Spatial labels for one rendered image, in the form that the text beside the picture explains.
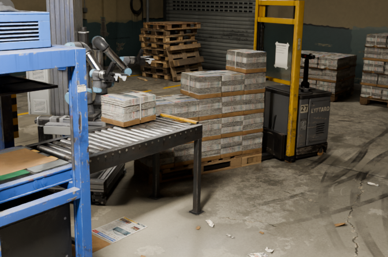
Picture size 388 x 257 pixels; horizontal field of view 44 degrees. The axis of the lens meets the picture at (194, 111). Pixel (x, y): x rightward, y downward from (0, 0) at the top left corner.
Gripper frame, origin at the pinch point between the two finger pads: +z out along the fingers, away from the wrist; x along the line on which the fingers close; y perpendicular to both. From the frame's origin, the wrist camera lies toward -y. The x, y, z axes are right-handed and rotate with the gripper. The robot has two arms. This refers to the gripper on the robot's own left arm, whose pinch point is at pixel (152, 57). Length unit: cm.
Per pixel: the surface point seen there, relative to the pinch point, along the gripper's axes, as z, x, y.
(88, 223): -98, 214, 49
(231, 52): 93, -6, -3
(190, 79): 36.5, 19.4, 19.9
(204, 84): 46, 35, 20
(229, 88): 78, 30, 27
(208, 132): 53, 41, 72
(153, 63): 169, -588, 169
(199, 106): 41, 39, 43
